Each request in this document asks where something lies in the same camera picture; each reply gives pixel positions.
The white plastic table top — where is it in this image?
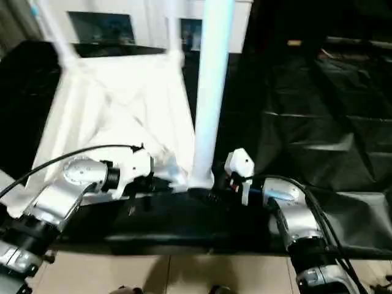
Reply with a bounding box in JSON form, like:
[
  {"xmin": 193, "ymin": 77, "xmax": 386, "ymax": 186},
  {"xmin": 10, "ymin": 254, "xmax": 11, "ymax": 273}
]
[{"xmin": 5, "ymin": 50, "xmax": 198, "ymax": 219}]

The black robot foot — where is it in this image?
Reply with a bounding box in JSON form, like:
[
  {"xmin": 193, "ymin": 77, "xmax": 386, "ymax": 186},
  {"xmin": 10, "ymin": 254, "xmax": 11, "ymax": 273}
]
[
  {"xmin": 114, "ymin": 285, "xmax": 143, "ymax": 294},
  {"xmin": 207, "ymin": 285, "xmax": 236, "ymax": 294}
]

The black mat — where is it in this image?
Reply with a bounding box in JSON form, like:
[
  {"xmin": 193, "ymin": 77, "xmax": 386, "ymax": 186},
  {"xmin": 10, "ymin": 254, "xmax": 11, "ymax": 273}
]
[{"xmin": 0, "ymin": 37, "xmax": 392, "ymax": 258}]

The grey curtain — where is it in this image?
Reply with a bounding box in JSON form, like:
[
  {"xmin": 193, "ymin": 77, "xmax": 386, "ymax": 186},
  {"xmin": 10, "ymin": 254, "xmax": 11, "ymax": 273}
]
[{"xmin": 0, "ymin": 0, "xmax": 37, "ymax": 53}]

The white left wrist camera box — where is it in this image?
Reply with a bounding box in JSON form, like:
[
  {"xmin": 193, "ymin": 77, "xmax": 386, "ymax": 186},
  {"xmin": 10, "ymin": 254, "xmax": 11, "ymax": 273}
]
[{"xmin": 113, "ymin": 147, "xmax": 156, "ymax": 199}]

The white cabinet with glass doors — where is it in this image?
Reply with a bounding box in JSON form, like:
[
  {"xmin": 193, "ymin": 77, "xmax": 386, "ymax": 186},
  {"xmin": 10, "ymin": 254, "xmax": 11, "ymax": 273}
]
[{"xmin": 34, "ymin": 0, "xmax": 254, "ymax": 55}]

